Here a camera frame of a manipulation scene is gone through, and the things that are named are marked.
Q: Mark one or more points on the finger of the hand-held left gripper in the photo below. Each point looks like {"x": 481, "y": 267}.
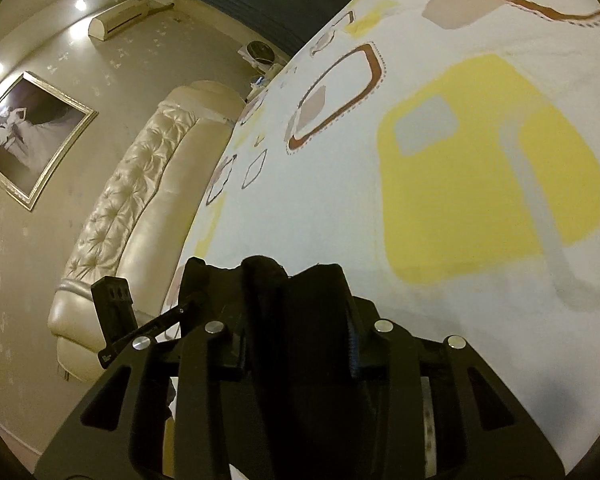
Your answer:
{"x": 112, "y": 310}

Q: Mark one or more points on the cream tufted headboard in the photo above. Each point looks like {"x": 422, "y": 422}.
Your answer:
{"x": 140, "y": 185}

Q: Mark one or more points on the printed bed sheet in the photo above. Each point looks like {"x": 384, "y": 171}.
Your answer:
{"x": 430, "y": 260}

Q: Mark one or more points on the silver framed wall picture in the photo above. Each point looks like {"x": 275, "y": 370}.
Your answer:
{"x": 27, "y": 135}

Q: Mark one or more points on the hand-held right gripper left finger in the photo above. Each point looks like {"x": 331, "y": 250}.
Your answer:
{"x": 200, "y": 290}

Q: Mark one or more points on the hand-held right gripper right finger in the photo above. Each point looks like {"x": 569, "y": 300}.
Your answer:
{"x": 354, "y": 347}

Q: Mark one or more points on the small round fan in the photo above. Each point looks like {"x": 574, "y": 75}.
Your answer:
{"x": 260, "y": 52}

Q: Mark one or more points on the black pants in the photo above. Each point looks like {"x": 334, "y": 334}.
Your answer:
{"x": 280, "y": 360}

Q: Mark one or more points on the white air conditioner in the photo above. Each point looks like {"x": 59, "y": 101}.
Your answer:
{"x": 125, "y": 15}

